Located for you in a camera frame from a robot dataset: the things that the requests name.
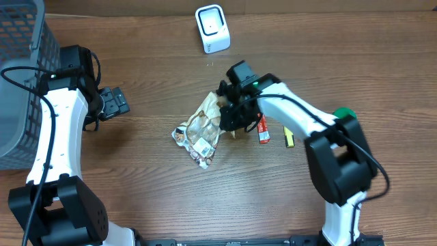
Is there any brown snack pouch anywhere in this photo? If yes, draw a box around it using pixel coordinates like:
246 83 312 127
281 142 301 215
171 92 225 169

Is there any yellow highlighter pen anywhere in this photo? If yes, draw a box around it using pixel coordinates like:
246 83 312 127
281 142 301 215
283 126 295 148

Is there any green lid jar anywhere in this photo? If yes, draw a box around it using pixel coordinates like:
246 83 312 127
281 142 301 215
333 107 357 119

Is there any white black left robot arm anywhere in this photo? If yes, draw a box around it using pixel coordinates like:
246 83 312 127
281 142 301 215
8 45 142 246

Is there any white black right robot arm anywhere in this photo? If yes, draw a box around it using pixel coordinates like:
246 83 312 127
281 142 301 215
216 61 382 245

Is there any white barcode scanner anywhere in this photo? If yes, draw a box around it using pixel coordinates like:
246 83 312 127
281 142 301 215
195 4 231 54

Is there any dark grey mesh basket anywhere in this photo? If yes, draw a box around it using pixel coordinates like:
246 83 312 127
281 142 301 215
0 0 62 170

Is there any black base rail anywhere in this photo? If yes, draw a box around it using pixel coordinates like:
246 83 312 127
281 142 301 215
136 234 385 246

